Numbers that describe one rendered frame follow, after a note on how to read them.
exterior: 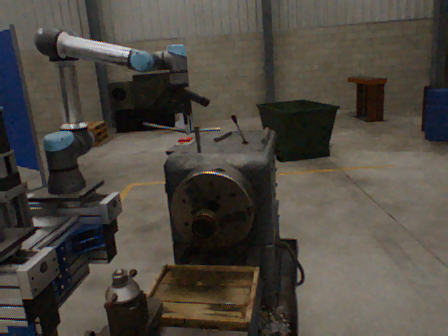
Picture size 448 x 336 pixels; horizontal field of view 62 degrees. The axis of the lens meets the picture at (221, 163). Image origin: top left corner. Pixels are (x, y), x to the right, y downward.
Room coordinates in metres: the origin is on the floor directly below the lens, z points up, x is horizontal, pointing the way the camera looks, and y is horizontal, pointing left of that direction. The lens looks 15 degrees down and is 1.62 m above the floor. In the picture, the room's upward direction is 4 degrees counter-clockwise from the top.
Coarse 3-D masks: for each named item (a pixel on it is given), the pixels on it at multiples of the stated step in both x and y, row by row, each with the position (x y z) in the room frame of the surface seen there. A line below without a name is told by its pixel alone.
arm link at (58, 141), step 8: (48, 136) 1.49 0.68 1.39; (56, 136) 1.48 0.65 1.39; (64, 136) 1.47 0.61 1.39; (72, 136) 1.50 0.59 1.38; (48, 144) 1.44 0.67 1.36; (56, 144) 1.44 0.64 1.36; (64, 144) 1.46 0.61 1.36; (72, 144) 1.49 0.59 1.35; (80, 144) 1.56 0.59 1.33; (48, 152) 1.45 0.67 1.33; (56, 152) 1.44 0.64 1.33; (64, 152) 1.45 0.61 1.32; (72, 152) 1.48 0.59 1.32; (80, 152) 1.55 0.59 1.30; (48, 160) 1.45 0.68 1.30; (56, 160) 1.44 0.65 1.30; (64, 160) 1.45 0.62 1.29; (72, 160) 1.47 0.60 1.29; (56, 168) 1.44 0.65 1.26; (64, 168) 1.45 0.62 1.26
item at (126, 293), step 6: (132, 282) 0.76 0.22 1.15; (108, 288) 0.75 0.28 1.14; (114, 288) 0.74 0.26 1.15; (120, 288) 0.74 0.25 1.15; (126, 288) 0.74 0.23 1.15; (132, 288) 0.75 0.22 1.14; (138, 288) 0.77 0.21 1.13; (108, 294) 0.74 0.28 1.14; (120, 294) 0.73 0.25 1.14; (126, 294) 0.74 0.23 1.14; (132, 294) 0.74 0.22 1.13; (108, 300) 0.73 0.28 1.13; (120, 300) 0.73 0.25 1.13; (126, 300) 0.73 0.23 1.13
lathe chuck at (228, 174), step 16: (192, 176) 1.33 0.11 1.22; (208, 176) 1.31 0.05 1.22; (224, 176) 1.30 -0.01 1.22; (240, 176) 1.37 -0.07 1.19; (176, 192) 1.34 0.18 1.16; (208, 192) 1.31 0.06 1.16; (224, 192) 1.30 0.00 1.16; (240, 192) 1.29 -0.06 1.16; (176, 208) 1.34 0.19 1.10; (192, 208) 1.33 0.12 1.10; (176, 224) 1.34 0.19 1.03; (240, 224) 1.29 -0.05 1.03; (208, 240) 1.32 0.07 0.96; (224, 240) 1.30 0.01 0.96; (240, 240) 1.29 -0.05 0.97
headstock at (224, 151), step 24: (192, 144) 1.75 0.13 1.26; (216, 144) 1.71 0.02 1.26; (240, 144) 1.67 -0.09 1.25; (264, 144) 1.63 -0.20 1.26; (168, 168) 1.51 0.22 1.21; (192, 168) 1.49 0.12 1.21; (240, 168) 1.45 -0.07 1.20; (264, 168) 1.43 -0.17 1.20; (168, 192) 1.51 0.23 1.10; (264, 192) 1.43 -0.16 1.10; (264, 216) 1.43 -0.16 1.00; (264, 240) 1.43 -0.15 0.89
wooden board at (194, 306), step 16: (160, 272) 1.21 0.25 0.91; (176, 272) 1.24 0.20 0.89; (192, 272) 1.23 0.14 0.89; (224, 272) 1.21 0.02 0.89; (240, 272) 1.20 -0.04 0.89; (256, 272) 1.16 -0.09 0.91; (160, 288) 1.14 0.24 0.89; (176, 288) 1.13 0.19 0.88; (192, 288) 1.13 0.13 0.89; (208, 288) 1.12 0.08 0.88; (224, 288) 1.11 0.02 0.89; (240, 288) 1.10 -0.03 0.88; (256, 288) 1.08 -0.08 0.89; (176, 304) 1.04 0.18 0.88; (192, 304) 1.04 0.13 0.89; (208, 304) 1.03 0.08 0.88; (224, 304) 1.03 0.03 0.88; (240, 304) 1.02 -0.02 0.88; (160, 320) 0.96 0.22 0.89; (176, 320) 0.95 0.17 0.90; (192, 320) 0.94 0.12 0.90; (208, 320) 0.93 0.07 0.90; (224, 320) 0.92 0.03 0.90; (240, 320) 0.92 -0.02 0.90
